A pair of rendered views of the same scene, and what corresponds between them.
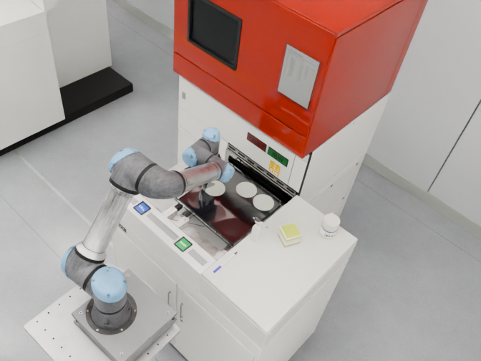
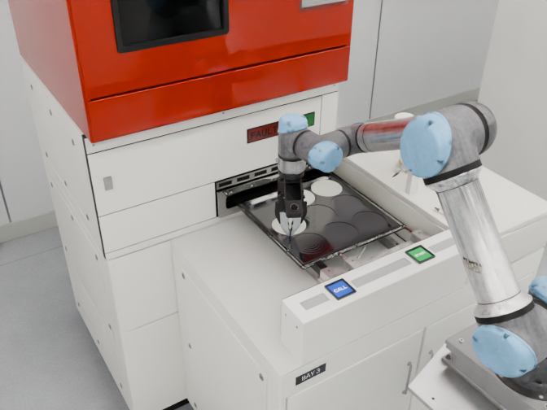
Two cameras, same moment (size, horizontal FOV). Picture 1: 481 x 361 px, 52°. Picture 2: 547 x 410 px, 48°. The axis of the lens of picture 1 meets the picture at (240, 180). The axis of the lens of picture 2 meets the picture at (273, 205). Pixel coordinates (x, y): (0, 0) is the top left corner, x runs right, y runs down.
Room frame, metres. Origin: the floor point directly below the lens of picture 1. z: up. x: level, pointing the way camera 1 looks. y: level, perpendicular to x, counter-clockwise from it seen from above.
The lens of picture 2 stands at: (1.07, 1.50, 1.95)
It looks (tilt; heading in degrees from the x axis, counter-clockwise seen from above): 34 degrees down; 292
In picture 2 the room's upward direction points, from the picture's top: 1 degrees clockwise
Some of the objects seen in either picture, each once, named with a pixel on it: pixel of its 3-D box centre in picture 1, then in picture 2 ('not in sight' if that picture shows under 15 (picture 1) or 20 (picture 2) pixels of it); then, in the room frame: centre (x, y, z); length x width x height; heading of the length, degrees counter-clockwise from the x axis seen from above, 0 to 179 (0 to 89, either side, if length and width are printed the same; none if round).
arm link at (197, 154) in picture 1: (198, 155); (323, 150); (1.46, 0.19, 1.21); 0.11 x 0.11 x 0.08; 60
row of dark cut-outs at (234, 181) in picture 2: (260, 168); (277, 167); (1.69, -0.09, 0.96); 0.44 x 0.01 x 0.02; 54
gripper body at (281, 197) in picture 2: not in sight; (291, 186); (1.56, 0.15, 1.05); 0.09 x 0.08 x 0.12; 114
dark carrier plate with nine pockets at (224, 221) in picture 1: (230, 201); (318, 214); (1.51, 0.03, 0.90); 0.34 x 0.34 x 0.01; 54
